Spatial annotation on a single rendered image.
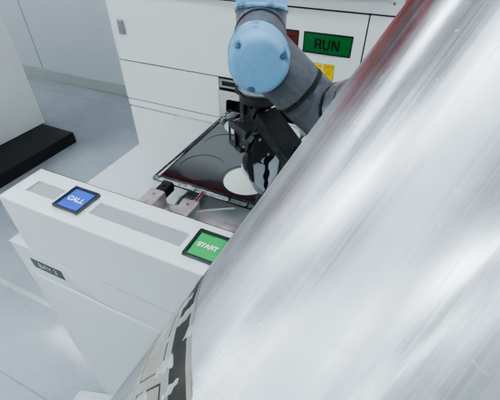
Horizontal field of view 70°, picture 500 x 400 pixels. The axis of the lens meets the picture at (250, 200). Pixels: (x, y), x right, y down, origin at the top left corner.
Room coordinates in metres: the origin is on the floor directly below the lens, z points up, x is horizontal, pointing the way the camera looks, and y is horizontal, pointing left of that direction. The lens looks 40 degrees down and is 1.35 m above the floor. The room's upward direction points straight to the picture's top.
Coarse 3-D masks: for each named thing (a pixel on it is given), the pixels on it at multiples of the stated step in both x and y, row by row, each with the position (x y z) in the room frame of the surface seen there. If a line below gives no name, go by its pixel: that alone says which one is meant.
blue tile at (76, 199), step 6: (72, 192) 0.49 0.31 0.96; (78, 192) 0.49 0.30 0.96; (84, 192) 0.49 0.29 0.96; (66, 198) 0.47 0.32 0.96; (72, 198) 0.47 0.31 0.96; (78, 198) 0.47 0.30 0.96; (84, 198) 0.47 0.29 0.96; (90, 198) 0.47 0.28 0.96; (60, 204) 0.46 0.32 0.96; (66, 204) 0.46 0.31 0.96; (72, 204) 0.46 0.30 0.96; (78, 204) 0.46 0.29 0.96
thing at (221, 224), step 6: (168, 204) 0.56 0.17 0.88; (198, 216) 0.52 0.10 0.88; (204, 216) 0.52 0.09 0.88; (210, 222) 0.50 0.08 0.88; (216, 222) 0.50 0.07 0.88; (222, 222) 0.50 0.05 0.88; (228, 222) 0.50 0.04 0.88; (222, 228) 0.49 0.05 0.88; (228, 228) 0.49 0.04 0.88; (234, 228) 0.49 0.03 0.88
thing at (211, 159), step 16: (224, 128) 0.84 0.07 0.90; (208, 144) 0.76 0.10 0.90; (224, 144) 0.76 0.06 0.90; (192, 160) 0.69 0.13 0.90; (208, 160) 0.69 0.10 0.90; (224, 160) 0.69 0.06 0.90; (240, 160) 0.69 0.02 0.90; (176, 176) 0.63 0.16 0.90; (192, 176) 0.63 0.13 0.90; (208, 176) 0.63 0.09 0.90; (224, 176) 0.63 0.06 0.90; (224, 192) 0.57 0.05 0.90
